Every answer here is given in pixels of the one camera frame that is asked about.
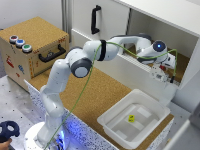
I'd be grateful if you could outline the yellow block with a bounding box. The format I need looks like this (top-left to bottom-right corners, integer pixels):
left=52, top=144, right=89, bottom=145
left=128, top=114, right=136, bottom=123

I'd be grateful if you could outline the white plastic box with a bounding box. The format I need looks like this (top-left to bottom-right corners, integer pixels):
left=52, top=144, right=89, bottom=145
left=96, top=87, right=171, bottom=150

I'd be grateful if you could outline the dark handheld controller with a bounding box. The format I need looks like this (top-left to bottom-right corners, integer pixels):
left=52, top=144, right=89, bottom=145
left=0, top=121, right=21, bottom=144

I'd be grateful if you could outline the white sliding door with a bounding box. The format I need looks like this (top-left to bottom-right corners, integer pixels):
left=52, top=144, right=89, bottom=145
left=72, top=0, right=131, bottom=42

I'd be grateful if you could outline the white cabinet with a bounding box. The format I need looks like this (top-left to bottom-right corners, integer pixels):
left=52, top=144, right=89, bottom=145
left=70, top=0, right=200, bottom=115

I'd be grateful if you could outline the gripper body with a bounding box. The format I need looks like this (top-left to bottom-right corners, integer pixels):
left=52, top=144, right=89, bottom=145
left=155, top=53, right=177, bottom=80

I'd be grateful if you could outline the black door handle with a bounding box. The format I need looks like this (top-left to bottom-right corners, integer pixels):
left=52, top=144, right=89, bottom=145
left=90, top=4, right=102, bottom=36

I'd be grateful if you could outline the green button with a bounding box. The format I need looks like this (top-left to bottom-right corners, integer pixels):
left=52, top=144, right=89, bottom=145
left=21, top=43, right=33, bottom=54

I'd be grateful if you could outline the blue button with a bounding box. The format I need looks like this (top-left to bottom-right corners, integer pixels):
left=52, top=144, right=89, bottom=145
left=15, top=38, right=26, bottom=49

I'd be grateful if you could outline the green cable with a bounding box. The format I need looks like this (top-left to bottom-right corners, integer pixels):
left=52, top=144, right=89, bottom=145
left=42, top=40, right=179, bottom=150

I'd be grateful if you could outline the wooden drawer box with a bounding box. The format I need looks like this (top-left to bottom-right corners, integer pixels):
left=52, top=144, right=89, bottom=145
left=0, top=16, right=71, bottom=92

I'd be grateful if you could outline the red button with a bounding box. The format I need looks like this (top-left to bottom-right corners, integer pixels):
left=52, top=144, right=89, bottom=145
left=8, top=34, right=19, bottom=45

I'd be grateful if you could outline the black drawer handle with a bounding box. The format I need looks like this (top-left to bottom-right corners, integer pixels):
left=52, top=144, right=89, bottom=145
left=37, top=43, right=67, bottom=64

